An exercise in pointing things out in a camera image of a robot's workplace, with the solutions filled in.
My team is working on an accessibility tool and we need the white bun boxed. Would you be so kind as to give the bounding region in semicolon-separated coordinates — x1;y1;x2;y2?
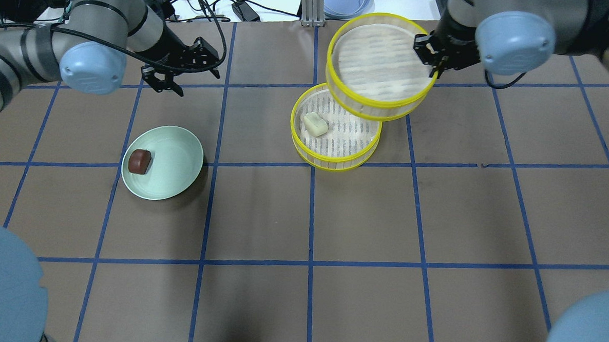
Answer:
302;111;329;137

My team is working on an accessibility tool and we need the blue plate on desk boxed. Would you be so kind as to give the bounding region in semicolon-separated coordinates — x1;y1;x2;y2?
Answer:
323;0;372;20

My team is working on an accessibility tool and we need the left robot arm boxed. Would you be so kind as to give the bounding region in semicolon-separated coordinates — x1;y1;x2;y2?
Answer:
0;0;224;342

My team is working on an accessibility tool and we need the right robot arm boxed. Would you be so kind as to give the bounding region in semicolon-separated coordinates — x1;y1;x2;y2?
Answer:
413;0;609;342

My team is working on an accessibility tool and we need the black power adapter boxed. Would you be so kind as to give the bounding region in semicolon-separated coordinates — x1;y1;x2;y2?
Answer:
231;1;260;23

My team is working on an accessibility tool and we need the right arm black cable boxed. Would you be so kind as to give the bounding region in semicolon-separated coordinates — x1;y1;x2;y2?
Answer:
483;68;528;90

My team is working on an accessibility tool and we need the light green plate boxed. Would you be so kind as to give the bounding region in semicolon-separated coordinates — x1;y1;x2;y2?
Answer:
121;125;204;200

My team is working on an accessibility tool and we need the aluminium frame post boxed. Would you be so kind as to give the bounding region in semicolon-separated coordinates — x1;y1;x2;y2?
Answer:
300;0;326;27

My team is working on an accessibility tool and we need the brown bun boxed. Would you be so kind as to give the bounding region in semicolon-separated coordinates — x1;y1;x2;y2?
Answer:
127;149;153;175

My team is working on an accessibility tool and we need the black braided cable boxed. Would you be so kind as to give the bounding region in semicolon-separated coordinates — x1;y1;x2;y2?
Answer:
0;0;230;73

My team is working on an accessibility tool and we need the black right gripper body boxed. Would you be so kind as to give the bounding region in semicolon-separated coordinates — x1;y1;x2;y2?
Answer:
413;7;481;70

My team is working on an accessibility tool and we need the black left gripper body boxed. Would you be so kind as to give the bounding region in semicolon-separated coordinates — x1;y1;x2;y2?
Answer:
135;29;219;84

